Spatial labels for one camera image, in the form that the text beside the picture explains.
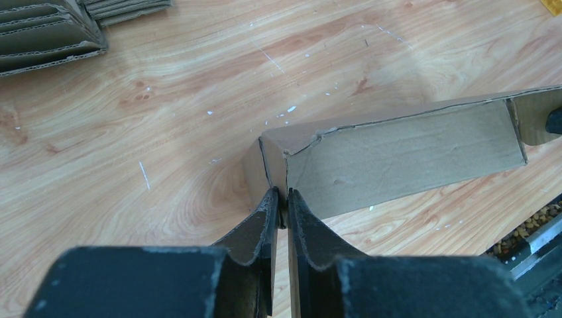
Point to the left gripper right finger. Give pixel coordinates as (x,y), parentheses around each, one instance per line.
(331,278)

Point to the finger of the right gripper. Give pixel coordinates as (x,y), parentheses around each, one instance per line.
(553,122)

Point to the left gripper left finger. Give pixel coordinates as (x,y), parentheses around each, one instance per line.
(233,277)

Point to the brown cardboard box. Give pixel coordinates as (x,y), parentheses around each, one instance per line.
(348,163)

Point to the stack of flat cardboard blanks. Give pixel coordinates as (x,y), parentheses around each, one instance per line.
(40,34)

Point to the yellow plastic triangle frame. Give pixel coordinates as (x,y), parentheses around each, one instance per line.
(553,6)

